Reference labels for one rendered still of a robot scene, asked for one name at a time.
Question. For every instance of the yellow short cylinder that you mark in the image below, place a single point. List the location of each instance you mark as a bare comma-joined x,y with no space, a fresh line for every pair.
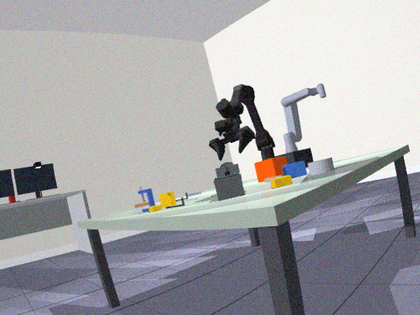
155,208

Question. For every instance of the blue block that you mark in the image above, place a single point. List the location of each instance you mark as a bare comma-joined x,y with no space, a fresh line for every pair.
295,170

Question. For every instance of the yellow block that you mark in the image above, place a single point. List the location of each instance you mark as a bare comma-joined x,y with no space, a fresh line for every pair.
167,199
281,181

